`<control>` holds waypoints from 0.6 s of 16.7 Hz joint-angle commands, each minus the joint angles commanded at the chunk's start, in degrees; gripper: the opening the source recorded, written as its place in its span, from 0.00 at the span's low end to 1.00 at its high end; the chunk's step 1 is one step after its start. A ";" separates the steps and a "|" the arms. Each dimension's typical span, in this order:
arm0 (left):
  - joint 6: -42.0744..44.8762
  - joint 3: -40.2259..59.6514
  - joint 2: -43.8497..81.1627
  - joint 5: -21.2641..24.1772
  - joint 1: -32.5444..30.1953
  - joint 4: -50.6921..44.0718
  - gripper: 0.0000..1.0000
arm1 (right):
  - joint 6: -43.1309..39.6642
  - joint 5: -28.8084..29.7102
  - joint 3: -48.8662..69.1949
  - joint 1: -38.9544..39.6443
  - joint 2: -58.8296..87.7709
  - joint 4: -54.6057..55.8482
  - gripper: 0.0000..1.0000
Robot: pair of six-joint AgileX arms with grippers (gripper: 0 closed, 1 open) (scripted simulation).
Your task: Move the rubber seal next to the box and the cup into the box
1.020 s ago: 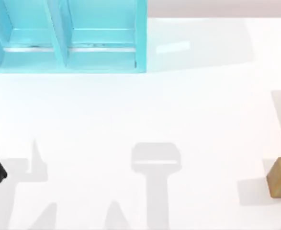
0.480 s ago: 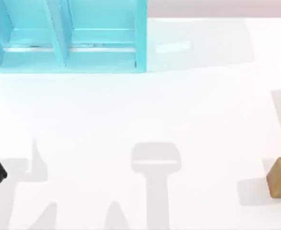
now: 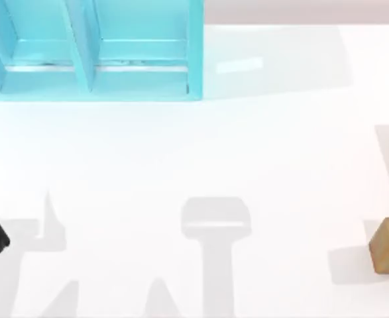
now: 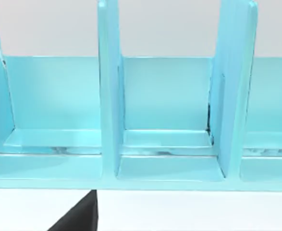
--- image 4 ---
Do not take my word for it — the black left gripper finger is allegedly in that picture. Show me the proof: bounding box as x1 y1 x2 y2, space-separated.
46 189 99 231

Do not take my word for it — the light blue rack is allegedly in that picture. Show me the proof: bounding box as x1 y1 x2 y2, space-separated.
0 0 282 190

